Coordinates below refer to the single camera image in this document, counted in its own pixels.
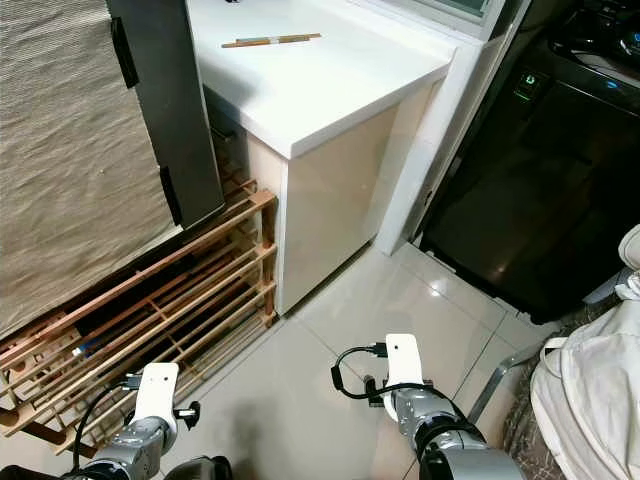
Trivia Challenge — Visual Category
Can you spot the white door frame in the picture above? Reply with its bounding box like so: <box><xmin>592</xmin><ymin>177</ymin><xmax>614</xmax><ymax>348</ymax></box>
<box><xmin>372</xmin><ymin>0</ymin><xmax>533</xmax><ymax>257</ymax></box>

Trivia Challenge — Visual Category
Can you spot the black robot body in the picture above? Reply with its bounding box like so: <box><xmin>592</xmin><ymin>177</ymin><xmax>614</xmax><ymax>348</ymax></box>
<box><xmin>0</xmin><ymin>455</ymin><xmax>233</xmax><ymax>480</ymax></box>

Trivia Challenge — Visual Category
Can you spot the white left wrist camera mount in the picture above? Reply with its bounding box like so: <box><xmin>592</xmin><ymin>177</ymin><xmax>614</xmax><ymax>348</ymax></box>
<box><xmin>136</xmin><ymin>362</ymin><xmax>180</xmax><ymax>424</ymax></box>

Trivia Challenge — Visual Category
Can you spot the white counter cabinet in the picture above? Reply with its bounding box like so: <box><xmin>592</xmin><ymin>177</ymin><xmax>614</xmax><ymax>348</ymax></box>
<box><xmin>187</xmin><ymin>0</ymin><xmax>457</xmax><ymax>317</ymax></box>

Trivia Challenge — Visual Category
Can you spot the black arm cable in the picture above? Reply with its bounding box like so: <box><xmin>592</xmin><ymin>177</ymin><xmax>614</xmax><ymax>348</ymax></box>
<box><xmin>81</xmin><ymin>371</ymin><xmax>142</xmax><ymax>473</ymax></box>
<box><xmin>329</xmin><ymin>342</ymin><xmax>388</xmax><ymax>401</ymax></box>

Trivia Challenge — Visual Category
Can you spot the beige textured cloth cover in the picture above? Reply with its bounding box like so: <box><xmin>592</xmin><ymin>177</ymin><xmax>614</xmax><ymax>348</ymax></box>
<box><xmin>0</xmin><ymin>0</ymin><xmax>183</xmax><ymax>338</ymax></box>

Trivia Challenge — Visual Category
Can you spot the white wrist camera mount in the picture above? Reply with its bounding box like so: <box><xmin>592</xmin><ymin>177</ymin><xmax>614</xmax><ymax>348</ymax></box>
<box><xmin>382</xmin><ymin>333</ymin><xmax>425</xmax><ymax>397</ymax></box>
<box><xmin>136</xmin><ymin>362</ymin><xmax>180</xmax><ymax>424</ymax></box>

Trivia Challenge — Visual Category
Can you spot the wooden slatted shoe rack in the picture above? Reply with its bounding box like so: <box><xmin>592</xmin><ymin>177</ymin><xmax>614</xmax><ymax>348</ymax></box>
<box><xmin>0</xmin><ymin>178</ymin><xmax>279</xmax><ymax>453</ymax></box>

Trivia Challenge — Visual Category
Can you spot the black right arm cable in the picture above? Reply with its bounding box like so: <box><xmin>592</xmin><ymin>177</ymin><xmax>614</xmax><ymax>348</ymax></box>
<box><xmin>329</xmin><ymin>342</ymin><xmax>388</xmax><ymax>401</ymax></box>

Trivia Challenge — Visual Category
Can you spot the thin wooden stick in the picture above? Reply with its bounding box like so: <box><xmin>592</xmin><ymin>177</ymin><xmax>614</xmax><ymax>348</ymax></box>
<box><xmin>221</xmin><ymin>32</ymin><xmax>323</xmax><ymax>50</ymax></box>

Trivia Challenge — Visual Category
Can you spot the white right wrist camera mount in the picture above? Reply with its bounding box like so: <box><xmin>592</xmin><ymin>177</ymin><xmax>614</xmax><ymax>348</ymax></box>
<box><xmin>382</xmin><ymin>333</ymin><xmax>425</xmax><ymax>397</ymax></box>

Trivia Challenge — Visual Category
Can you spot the dark grey upright panel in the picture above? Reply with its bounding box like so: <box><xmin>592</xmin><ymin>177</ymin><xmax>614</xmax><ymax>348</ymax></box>
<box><xmin>105</xmin><ymin>0</ymin><xmax>227</xmax><ymax>230</ymax></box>

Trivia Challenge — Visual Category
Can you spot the grey textured mat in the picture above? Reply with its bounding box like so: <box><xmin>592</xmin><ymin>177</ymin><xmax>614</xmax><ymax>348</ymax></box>
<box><xmin>500</xmin><ymin>298</ymin><xmax>623</xmax><ymax>480</ymax></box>

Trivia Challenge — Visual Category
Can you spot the white clothes pile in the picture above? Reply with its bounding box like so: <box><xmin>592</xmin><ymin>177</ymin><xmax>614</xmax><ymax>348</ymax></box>
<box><xmin>528</xmin><ymin>224</ymin><xmax>640</xmax><ymax>480</ymax></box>

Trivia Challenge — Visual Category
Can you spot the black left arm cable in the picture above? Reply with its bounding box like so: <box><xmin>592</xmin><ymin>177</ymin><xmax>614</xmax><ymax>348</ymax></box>
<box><xmin>81</xmin><ymin>371</ymin><xmax>142</xmax><ymax>473</ymax></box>

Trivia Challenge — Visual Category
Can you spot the black washing machine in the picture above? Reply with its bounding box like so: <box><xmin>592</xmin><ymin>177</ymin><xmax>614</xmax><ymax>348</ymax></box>
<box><xmin>415</xmin><ymin>0</ymin><xmax>640</xmax><ymax>325</ymax></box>

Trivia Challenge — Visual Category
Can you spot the grey metal tube leg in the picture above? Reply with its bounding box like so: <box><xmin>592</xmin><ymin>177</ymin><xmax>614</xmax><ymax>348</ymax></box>
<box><xmin>464</xmin><ymin>343</ymin><xmax>548</xmax><ymax>425</ymax></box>

